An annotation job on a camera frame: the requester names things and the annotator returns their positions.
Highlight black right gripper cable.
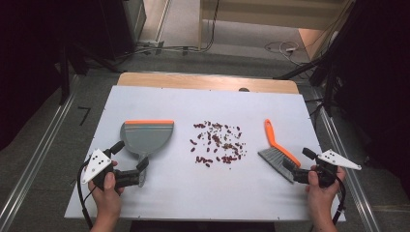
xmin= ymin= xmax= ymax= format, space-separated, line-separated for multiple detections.
xmin=332 ymin=175 xmax=348 ymax=226

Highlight black hanging cable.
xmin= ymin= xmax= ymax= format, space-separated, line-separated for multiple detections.
xmin=198 ymin=0 xmax=221 ymax=53

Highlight grey power strip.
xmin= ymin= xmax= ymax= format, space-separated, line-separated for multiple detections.
xmin=137 ymin=39 xmax=165 ymax=55

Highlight white floor cable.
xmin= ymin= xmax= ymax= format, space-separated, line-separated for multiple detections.
xmin=264 ymin=40 xmax=308 ymax=67

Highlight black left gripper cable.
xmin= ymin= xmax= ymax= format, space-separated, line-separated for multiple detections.
xmin=76 ymin=157 xmax=95 ymax=230

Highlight light wooden furniture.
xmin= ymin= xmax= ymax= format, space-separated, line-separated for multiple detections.
xmin=197 ymin=0 xmax=356 ymax=61

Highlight person's right hand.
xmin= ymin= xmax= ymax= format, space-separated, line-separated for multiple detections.
xmin=305 ymin=165 xmax=348 ymax=216

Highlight black metal stand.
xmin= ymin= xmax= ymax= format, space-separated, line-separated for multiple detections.
xmin=58 ymin=42 xmax=124 ymax=106
xmin=323 ymin=59 xmax=337 ymax=118

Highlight grey dustpan with orange edge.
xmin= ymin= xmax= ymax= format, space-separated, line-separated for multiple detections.
xmin=119 ymin=119 xmax=175 ymax=189

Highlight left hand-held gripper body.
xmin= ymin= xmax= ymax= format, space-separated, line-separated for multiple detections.
xmin=80 ymin=148 xmax=143 ymax=191

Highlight person's left hand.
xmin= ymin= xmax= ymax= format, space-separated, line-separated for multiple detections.
xmin=88 ymin=160 xmax=126 ymax=220

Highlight metal floor rail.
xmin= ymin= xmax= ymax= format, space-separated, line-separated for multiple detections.
xmin=0 ymin=74 xmax=81 ymax=226
xmin=310 ymin=88 xmax=383 ymax=232

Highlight wooden table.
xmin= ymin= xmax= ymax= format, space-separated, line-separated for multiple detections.
xmin=116 ymin=72 xmax=300 ymax=95

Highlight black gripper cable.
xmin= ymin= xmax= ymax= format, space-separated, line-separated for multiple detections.
xmin=332 ymin=175 xmax=348 ymax=226
xmin=76 ymin=157 xmax=95 ymax=230

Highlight grey floor cables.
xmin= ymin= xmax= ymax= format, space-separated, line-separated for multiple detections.
xmin=115 ymin=43 xmax=202 ymax=61

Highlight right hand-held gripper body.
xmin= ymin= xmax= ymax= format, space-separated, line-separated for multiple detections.
xmin=292 ymin=149 xmax=363 ymax=189

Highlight red beans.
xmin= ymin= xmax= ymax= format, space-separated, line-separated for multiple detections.
xmin=189 ymin=120 xmax=249 ymax=168

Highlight orange brush with grey bristles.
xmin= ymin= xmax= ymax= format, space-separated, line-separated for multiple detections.
xmin=257 ymin=118 xmax=303 ymax=184

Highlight white board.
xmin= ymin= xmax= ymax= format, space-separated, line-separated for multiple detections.
xmin=63 ymin=84 xmax=346 ymax=223

